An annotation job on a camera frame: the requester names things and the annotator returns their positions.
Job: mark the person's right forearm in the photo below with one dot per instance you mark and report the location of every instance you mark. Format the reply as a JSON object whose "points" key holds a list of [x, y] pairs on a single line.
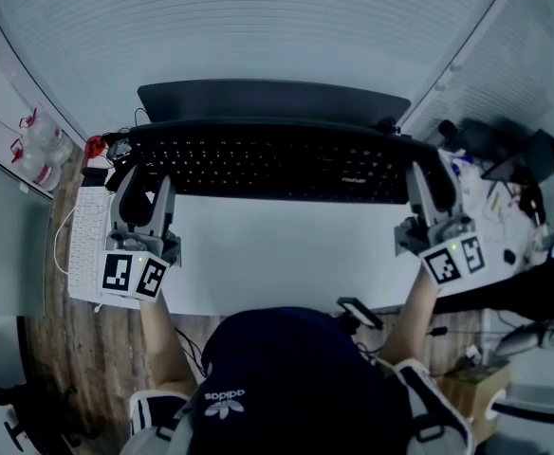
{"points": [[412, 320]]}

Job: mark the cardboard box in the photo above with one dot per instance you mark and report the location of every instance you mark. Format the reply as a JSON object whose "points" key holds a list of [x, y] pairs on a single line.
{"points": [[474, 391]]}

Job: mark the black laptop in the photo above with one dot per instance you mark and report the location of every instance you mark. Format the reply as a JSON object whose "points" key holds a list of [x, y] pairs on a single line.
{"points": [[519, 157]]}

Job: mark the black office chair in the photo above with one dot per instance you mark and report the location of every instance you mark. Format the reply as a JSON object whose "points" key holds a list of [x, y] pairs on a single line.
{"points": [[16, 415]]}

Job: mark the grey partition panel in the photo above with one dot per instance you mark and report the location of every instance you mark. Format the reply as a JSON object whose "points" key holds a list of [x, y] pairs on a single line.
{"points": [[6, 235]]}

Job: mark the red small object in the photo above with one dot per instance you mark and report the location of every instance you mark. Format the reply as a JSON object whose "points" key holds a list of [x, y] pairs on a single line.
{"points": [[93, 146]]}

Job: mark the person's left forearm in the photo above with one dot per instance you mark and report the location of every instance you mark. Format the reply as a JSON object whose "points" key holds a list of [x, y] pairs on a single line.
{"points": [[165, 344]]}

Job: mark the grey office chair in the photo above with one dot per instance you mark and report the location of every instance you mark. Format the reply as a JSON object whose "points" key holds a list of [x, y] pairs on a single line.
{"points": [[538, 337]]}

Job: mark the white keyboard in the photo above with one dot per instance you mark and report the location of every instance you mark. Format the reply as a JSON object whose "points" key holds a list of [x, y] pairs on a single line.
{"points": [[87, 240]]}

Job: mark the grey small device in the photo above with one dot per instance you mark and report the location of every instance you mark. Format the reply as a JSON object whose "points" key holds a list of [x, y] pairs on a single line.
{"points": [[118, 150]]}

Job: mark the black webcam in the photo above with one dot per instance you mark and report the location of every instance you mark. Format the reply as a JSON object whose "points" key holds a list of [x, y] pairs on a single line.
{"points": [[387, 125]]}

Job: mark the dark navy cap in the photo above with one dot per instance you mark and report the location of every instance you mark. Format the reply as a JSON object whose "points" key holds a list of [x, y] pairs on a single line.
{"points": [[291, 377]]}

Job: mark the black keyboard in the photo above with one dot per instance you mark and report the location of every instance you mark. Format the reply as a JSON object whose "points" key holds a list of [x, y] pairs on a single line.
{"points": [[277, 164]]}

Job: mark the black monitor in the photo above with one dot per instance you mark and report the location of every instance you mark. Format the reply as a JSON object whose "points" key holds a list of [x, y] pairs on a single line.
{"points": [[272, 100]]}

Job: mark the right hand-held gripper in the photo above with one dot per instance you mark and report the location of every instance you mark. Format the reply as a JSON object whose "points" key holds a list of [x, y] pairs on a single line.
{"points": [[448, 254]]}

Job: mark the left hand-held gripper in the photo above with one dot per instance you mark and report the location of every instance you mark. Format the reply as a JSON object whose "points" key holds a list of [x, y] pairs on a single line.
{"points": [[132, 263]]}

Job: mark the black computer mouse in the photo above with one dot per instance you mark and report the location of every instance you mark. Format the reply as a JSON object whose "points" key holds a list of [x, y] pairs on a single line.
{"points": [[509, 257]]}

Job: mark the black flat device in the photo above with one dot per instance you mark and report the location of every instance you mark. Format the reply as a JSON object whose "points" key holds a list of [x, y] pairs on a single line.
{"points": [[360, 312]]}

